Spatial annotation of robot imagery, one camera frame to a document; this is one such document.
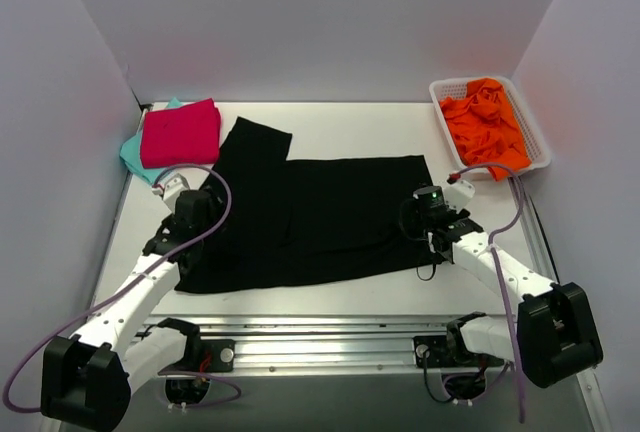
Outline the black t-shirt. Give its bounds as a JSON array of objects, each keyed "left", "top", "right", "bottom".
[{"left": 176, "top": 118, "right": 431, "bottom": 294}]

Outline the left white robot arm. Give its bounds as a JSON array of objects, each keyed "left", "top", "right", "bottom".
[{"left": 40, "top": 188, "right": 231, "bottom": 431}]

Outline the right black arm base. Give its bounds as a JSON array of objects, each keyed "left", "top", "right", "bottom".
[{"left": 412, "top": 335, "right": 508, "bottom": 406}]

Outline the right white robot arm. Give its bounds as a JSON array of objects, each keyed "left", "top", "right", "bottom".
[{"left": 399, "top": 180, "right": 604, "bottom": 388}]

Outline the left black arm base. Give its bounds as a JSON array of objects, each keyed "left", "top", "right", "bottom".
[{"left": 163, "top": 339, "right": 241, "bottom": 408}]

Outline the folded pink t-shirt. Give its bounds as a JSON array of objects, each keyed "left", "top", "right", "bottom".
[{"left": 140, "top": 99, "right": 222, "bottom": 168}]

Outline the folded teal t-shirt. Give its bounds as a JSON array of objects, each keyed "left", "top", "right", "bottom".
[{"left": 119, "top": 113, "right": 166, "bottom": 186}]

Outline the crumpled orange t-shirt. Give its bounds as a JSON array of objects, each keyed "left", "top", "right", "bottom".
[{"left": 439, "top": 78, "right": 531, "bottom": 172}]

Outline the white plastic basket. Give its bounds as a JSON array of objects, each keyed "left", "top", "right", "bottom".
[{"left": 429, "top": 76, "right": 551, "bottom": 175}]

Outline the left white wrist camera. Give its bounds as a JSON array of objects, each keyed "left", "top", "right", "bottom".
[{"left": 151, "top": 173, "right": 190, "bottom": 208}]

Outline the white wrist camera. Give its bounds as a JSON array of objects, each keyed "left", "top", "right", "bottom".
[
  {"left": 151, "top": 173, "right": 190, "bottom": 208},
  {"left": 442, "top": 177, "right": 476, "bottom": 212}
]

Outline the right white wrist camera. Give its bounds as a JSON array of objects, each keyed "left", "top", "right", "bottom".
[{"left": 442, "top": 177, "right": 476, "bottom": 212}]

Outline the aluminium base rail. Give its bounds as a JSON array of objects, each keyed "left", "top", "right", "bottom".
[{"left": 134, "top": 314, "right": 599, "bottom": 378}]

